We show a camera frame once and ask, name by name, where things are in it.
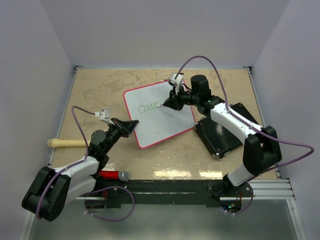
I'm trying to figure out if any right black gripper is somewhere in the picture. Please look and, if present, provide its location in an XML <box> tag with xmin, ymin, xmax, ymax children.
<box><xmin>164</xmin><ymin>84</ymin><xmax>200</xmax><ymax>112</ymax></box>

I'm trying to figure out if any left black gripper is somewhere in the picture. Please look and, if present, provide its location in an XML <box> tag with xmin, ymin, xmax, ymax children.
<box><xmin>103</xmin><ymin>118</ymin><xmax>139</xmax><ymax>154</ymax></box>

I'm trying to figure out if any pink framed whiteboard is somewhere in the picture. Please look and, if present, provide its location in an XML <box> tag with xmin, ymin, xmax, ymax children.
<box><xmin>123</xmin><ymin>80</ymin><xmax>195</xmax><ymax>149</ymax></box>

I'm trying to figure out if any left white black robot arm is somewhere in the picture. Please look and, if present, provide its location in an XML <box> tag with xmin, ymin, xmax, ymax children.
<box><xmin>21</xmin><ymin>118</ymin><xmax>139</xmax><ymax>222</ymax></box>

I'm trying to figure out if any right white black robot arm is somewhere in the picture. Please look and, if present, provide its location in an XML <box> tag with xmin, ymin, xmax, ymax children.
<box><xmin>162</xmin><ymin>73</ymin><xmax>282</xmax><ymax>197</ymax></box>

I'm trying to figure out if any red cylinder with grey cap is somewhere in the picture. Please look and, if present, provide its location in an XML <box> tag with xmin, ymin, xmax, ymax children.
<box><xmin>98</xmin><ymin>170</ymin><xmax>130</xmax><ymax>182</ymax></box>

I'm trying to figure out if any black hard case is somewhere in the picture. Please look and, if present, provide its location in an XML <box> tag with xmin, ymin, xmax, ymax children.
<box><xmin>194</xmin><ymin>101</ymin><xmax>259</xmax><ymax>159</ymax></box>

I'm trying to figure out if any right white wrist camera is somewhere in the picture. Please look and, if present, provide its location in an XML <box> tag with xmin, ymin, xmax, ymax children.
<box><xmin>168</xmin><ymin>72</ymin><xmax>183</xmax><ymax>88</ymax></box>

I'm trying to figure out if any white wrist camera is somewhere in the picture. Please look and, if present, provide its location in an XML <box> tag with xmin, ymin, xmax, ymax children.
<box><xmin>99</xmin><ymin>108</ymin><xmax>111</xmax><ymax>123</ymax></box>
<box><xmin>168</xmin><ymin>72</ymin><xmax>183</xmax><ymax>88</ymax></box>

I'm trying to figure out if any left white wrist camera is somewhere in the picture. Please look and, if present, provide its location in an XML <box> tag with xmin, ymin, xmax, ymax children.
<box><xmin>99</xmin><ymin>108</ymin><xmax>111</xmax><ymax>123</ymax></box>

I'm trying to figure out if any wire whiteboard stand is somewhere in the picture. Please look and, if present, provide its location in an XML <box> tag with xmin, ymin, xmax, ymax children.
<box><xmin>157</xmin><ymin>72</ymin><xmax>173</xmax><ymax>82</ymax></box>

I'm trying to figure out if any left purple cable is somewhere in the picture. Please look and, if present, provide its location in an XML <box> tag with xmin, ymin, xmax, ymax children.
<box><xmin>35</xmin><ymin>105</ymin><xmax>136</xmax><ymax>222</ymax></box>

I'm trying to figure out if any purple cable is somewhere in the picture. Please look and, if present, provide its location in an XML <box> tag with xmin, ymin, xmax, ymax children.
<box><xmin>176</xmin><ymin>55</ymin><xmax>315</xmax><ymax>216</ymax></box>
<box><xmin>35</xmin><ymin>105</ymin><xmax>136</xmax><ymax>222</ymax></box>

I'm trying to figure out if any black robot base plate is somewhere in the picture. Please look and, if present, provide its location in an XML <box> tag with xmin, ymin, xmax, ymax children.
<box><xmin>85</xmin><ymin>179</ymin><xmax>252</xmax><ymax>210</ymax></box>

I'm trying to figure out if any wooden pestle handle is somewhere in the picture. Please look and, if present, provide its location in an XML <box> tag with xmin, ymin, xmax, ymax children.
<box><xmin>47</xmin><ymin>138</ymin><xmax>88</xmax><ymax>149</ymax></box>

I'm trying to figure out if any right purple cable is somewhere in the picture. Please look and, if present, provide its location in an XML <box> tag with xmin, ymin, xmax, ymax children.
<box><xmin>176</xmin><ymin>55</ymin><xmax>315</xmax><ymax>216</ymax></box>

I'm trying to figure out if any aluminium rail frame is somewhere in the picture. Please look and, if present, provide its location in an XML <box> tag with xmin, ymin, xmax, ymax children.
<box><xmin>18</xmin><ymin>65</ymin><xmax>305</xmax><ymax>240</ymax></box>

